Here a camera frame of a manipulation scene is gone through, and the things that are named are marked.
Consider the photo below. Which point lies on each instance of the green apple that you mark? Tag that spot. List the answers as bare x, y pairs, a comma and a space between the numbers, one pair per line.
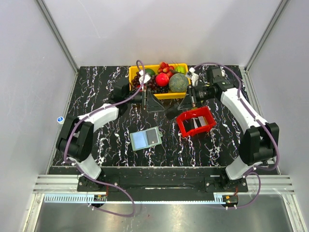
180, 69

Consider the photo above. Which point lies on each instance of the aluminium frame rail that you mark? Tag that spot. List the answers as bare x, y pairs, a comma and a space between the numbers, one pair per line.
213, 199

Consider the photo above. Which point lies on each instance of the dark purple grape bunch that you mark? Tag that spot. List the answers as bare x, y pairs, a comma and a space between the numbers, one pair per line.
155, 88

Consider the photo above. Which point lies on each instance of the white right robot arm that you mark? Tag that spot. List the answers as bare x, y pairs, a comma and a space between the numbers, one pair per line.
260, 138

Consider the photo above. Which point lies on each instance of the red plastic card tray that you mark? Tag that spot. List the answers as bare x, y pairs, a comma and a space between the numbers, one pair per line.
185, 121

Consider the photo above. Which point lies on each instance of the green avocado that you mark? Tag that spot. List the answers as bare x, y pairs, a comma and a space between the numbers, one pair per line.
150, 72

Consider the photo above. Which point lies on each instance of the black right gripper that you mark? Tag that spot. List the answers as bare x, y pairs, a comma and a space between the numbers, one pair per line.
186, 103

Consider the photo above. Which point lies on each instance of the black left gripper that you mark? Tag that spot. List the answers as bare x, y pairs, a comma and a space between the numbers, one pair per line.
152, 105

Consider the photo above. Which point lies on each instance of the clear plastic water bottle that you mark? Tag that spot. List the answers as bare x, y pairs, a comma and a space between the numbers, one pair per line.
60, 120

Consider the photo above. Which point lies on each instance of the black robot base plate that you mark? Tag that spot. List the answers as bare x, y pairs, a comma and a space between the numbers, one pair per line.
188, 183

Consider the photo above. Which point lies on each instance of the red pomegranate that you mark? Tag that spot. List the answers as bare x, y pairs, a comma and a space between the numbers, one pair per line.
162, 79

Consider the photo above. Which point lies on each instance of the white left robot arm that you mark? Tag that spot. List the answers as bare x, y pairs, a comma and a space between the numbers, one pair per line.
75, 140

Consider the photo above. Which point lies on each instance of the yellow plastic fruit bin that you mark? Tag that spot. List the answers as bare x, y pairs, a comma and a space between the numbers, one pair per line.
164, 96

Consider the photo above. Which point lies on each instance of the white credit card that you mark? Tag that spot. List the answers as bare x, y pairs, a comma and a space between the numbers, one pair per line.
199, 121

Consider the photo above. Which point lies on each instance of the green netted melon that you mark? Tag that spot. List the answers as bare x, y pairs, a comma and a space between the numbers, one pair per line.
178, 83

